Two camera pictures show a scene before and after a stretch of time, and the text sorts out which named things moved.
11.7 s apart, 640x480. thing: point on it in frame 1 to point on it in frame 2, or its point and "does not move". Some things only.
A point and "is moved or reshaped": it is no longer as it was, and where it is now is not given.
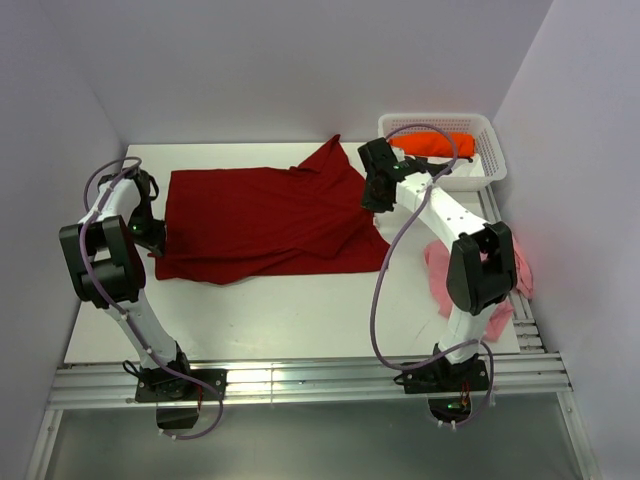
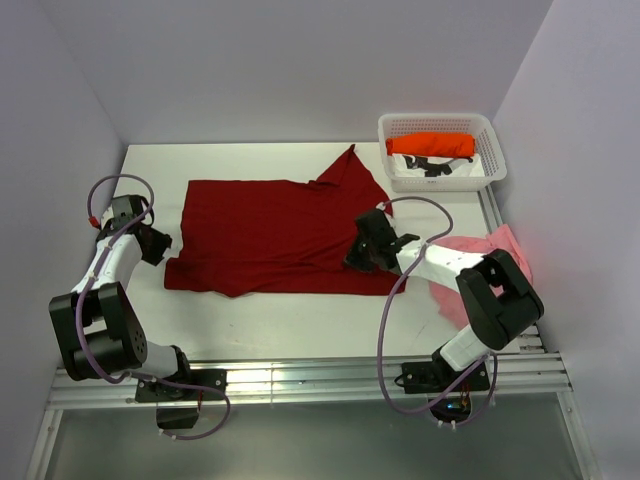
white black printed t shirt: x=463 y=167 does not move
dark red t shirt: x=232 y=225 is moved or reshaped
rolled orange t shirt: x=435 y=144 does not move
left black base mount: x=177 y=400 does not move
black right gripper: x=368 y=202 to x=354 y=260
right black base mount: x=448 y=386 does not move
